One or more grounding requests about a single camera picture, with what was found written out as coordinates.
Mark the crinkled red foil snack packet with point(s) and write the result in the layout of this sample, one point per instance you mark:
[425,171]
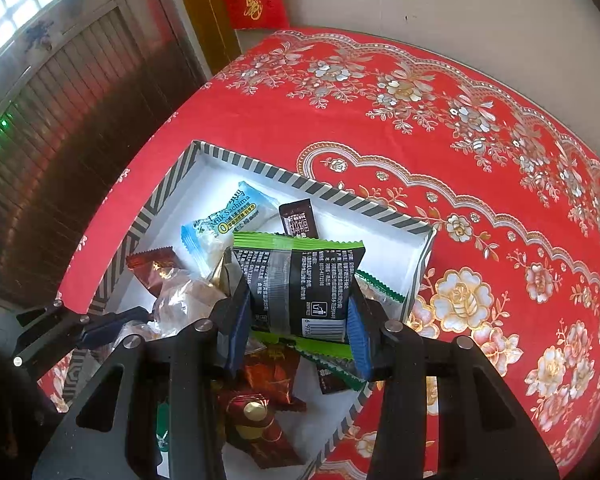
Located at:
[270,375]

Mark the dark wooden door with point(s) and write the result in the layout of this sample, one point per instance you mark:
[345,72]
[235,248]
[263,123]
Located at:
[80,110]

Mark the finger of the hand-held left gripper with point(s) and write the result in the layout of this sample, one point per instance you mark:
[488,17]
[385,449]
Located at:
[115,323]

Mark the yellow wooden door frame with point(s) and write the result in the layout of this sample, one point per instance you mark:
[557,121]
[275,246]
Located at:
[200,10]

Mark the red gold foil snack packet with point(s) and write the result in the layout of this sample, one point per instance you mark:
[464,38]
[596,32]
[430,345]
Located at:
[252,425]

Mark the striped rim cardboard box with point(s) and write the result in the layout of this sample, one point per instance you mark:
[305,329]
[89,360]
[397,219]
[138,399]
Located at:
[360,232]

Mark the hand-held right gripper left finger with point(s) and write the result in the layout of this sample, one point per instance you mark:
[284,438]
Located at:
[237,325]

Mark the red floral tablecloth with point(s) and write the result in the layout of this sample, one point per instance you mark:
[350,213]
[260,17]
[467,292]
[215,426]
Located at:
[480,160]

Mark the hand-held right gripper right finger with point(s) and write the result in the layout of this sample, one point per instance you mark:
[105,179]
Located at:
[360,342]

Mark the light blue snack packet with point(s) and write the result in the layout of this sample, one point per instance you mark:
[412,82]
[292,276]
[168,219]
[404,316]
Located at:
[220,230]

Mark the clear green-label bun packet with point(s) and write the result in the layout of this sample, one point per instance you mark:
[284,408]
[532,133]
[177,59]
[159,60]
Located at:
[380,287]

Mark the green snack tray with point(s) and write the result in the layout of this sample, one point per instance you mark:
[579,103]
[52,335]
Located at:
[161,442]

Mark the black green-edged snack packet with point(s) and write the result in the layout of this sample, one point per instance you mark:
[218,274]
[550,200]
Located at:
[305,285]

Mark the large clear zip bag nuts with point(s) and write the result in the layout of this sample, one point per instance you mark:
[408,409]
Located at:
[180,302]

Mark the long gold snack packet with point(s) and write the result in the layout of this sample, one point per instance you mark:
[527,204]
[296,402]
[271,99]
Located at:
[222,272]

